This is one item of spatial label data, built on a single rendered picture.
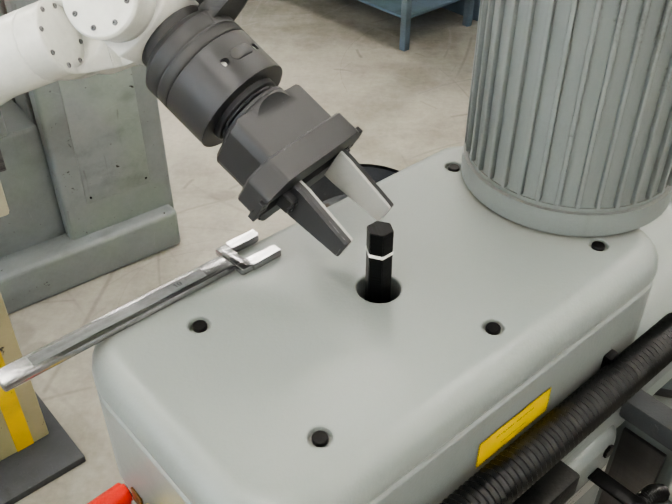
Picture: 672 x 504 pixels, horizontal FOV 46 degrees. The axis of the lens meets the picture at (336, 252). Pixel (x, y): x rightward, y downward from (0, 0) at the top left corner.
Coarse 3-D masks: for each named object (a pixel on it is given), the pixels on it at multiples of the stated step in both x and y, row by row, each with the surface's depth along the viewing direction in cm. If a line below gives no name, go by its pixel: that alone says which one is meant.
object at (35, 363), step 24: (240, 240) 69; (216, 264) 67; (240, 264) 67; (264, 264) 68; (168, 288) 64; (192, 288) 65; (120, 312) 62; (144, 312) 62; (72, 336) 60; (96, 336) 60; (24, 360) 58; (48, 360) 58; (0, 384) 57
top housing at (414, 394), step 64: (384, 192) 77; (448, 192) 77; (320, 256) 69; (448, 256) 69; (512, 256) 69; (576, 256) 69; (640, 256) 69; (192, 320) 63; (256, 320) 63; (320, 320) 63; (384, 320) 63; (448, 320) 63; (512, 320) 62; (576, 320) 64; (640, 320) 74; (128, 384) 58; (192, 384) 57; (256, 384) 57; (320, 384) 57; (384, 384) 57; (448, 384) 57; (512, 384) 60; (576, 384) 70; (128, 448) 60; (192, 448) 53; (256, 448) 53; (320, 448) 53; (384, 448) 53; (448, 448) 58
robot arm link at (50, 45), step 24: (48, 0) 67; (24, 24) 65; (48, 24) 66; (24, 48) 65; (48, 48) 65; (72, 48) 68; (96, 48) 70; (48, 72) 67; (72, 72) 68; (96, 72) 70
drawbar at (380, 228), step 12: (372, 228) 62; (384, 228) 62; (372, 240) 62; (384, 240) 61; (372, 252) 62; (384, 252) 62; (372, 264) 63; (384, 264) 63; (372, 276) 64; (384, 276) 64; (372, 288) 64; (384, 288) 64; (372, 300) 65; (384, 300) 65
